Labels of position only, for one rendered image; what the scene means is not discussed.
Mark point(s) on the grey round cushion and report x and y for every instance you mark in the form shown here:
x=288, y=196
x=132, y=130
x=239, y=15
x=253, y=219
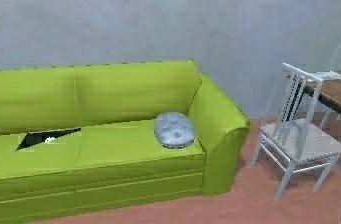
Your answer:
x=174, y=129

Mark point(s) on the lime green sofa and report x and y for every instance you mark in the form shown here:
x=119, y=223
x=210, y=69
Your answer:
x=111, y=93

